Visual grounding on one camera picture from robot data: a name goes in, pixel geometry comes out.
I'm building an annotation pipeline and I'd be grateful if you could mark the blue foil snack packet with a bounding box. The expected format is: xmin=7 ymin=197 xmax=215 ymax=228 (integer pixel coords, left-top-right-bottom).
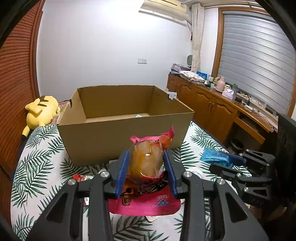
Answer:
xmin=201 ymin=148 xmax=234 ymax=168

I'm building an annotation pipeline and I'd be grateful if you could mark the pink chicken leg snack bag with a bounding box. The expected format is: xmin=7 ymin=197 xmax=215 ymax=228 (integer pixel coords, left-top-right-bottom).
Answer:
xmin=108 ymin=127 xmax=181 ymax=216

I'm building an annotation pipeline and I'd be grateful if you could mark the white red duck snack bag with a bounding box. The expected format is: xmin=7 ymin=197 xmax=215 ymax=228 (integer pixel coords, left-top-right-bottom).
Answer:
xmin=73 ymin=174 xmax=94 ymax=182

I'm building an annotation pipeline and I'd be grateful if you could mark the clear white biscuit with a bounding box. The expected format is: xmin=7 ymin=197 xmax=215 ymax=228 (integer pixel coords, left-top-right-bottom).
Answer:
xmin=146 ymin=216 xmax=159 ymax=222

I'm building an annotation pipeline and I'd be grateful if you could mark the wooden sideboard cabinet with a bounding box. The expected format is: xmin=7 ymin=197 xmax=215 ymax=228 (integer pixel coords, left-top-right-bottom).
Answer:
xmin=166 ymin=73 xmax=277 ymax=154

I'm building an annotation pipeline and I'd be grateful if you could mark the brown cardboard box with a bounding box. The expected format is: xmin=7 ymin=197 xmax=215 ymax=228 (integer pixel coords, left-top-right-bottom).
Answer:
xmin=58 ymin=85 xmax=194 ymax=166

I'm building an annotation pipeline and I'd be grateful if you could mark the pink tissue box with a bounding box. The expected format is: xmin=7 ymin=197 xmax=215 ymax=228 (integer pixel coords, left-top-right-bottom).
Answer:
xmin=222 ymin=89 xmax=234 ymax=99

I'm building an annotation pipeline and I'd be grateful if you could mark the green lidded water bottle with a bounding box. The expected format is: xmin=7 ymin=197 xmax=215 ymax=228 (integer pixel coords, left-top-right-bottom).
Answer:
xmin=232 ymin=84 xmax=238 ymax=102

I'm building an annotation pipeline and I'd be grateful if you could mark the pink kettle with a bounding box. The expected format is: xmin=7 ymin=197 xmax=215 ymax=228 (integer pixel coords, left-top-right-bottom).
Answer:
xmin=215 ymin=76 xmax=225 ymax=93

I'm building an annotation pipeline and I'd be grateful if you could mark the folded floral cloth pile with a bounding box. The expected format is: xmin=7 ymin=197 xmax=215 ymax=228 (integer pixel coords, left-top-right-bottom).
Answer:
xmin=179 ymin=70 xmax=205 ymax=83

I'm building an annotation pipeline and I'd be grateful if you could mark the yellow Pikachu plush toy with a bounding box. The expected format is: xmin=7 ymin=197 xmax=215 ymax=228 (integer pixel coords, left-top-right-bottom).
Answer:
xmin=22 ymin=95 xmax=61 ymax=141

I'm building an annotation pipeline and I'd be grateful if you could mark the grey window blind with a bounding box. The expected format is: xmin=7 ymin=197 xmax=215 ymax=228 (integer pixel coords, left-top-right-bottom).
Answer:
xmin=218 ymin=11 xmax=295 ymax=113

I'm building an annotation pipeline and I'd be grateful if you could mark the small white fan heater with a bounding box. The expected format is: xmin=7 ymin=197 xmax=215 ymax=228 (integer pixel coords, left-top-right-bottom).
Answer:
xmin=187 ymin=55 xmax=193 ymax=68

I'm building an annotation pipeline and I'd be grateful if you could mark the wooden louvered wardrobe door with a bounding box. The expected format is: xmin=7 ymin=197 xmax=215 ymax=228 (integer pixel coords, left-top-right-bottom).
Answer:
xmin=1 ymin=1 xmax=45 ymax=222

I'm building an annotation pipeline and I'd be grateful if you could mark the beige curtain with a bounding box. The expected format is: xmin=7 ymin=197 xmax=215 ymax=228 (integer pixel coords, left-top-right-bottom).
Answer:
xmin=191 ymin=3 xmax=205 ymax=72

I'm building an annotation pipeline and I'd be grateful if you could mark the white wall switch plate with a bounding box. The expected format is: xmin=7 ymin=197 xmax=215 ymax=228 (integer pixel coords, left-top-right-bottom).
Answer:
xmin=137 ymin=58 xmax=147 ymax=64

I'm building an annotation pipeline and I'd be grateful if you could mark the white wall air conditioner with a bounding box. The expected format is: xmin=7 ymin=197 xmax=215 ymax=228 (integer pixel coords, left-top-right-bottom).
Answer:
xmin=141 ymin=0 xmax=190 ymax=21

